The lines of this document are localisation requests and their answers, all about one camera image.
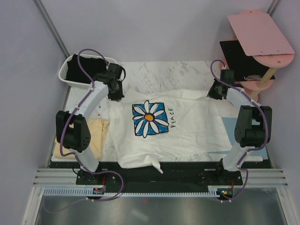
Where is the white daisy print t shirt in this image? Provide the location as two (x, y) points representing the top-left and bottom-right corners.
(109, 90), (232, 169)

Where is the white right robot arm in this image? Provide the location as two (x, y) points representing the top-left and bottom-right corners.
(207, 69), (272, 185)

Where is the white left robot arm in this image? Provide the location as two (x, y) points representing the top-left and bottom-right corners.
(56, 63), (126, 184)

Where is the black t shirt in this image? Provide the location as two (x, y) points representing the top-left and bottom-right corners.
(66, 54), (106, 84)

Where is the light blue mat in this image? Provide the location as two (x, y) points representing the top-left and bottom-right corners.
(208, 117), (269, 162)

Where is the black clipboard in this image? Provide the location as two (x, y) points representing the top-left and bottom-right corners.
(219, 40), (269, 82)

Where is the white plastic laundry basket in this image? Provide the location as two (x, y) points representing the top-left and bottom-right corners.
(58, 54), (107, 90)

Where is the folded cream t shirt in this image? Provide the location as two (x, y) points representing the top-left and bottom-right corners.
(52, 118), (110, 161)

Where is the pink tiered wooden shelf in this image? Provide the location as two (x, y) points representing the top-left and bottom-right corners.
(227, 10), (295, 100)

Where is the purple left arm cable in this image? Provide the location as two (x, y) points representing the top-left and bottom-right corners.
(43, 48), (125, 214)

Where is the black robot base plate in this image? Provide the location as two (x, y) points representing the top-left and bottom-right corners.
(76, 162), (243, 192)

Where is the white slotted cable duct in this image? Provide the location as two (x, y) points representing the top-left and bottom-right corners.
(43, 187), (233, 198)

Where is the aluminium frame rail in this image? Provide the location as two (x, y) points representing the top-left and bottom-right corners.
(33, 168), (288, 188)

